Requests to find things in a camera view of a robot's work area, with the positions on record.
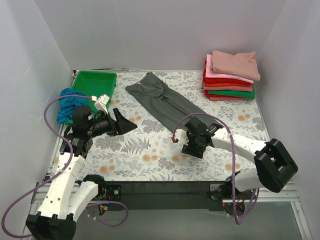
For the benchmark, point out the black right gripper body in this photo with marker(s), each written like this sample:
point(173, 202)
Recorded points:
point(190, 150)

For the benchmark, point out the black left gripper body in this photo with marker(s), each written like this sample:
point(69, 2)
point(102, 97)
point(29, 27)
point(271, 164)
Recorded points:
point(114, 124)

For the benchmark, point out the dark grey t shirt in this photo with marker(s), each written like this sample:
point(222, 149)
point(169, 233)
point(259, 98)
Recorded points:
point(162, 102)

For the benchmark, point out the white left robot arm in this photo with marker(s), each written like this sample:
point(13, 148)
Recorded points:
point(56, 217)

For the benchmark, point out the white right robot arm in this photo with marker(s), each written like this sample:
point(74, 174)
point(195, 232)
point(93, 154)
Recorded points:
point(274, 166)

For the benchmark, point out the floral table mat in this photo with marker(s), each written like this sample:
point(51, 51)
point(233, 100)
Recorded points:
point(148, 153)

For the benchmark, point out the bottom pink folded shirt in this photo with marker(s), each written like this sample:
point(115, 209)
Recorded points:
point(225, 98)

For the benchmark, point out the crumpled blue t shirt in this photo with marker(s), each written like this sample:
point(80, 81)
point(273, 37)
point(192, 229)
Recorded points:
point(67, 107)

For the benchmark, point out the green plastic tray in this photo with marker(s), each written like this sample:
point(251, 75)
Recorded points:
point(92, 83)

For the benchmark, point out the orange folded shirt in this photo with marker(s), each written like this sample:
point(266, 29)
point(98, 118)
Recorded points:
point(217, 85)

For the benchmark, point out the light pink folded shirt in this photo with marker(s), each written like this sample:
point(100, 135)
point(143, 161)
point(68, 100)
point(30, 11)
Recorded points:
point(209, 73)

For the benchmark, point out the green folded shirt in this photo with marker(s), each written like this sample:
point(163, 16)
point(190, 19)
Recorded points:
point(230, 93)

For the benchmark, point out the salmon folded shirt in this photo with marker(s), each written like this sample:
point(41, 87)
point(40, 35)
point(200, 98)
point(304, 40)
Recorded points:
point(221, 89)

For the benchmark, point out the dusty pink folded shirt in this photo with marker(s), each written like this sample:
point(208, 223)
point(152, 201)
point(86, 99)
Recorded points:
point(241, 64)

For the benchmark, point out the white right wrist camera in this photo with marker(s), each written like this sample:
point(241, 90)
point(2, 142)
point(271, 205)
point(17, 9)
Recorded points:
point(180, 135)

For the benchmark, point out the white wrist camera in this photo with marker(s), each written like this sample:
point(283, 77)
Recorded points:
point(100, 103)
point(180, 135)

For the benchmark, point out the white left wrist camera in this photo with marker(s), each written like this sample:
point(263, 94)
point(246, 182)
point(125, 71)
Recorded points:
point(100, 103)

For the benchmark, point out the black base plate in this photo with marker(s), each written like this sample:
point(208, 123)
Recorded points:
point(163, 195)

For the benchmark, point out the aluminium frame rail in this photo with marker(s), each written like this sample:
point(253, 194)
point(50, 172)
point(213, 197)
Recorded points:
point(287, 192)

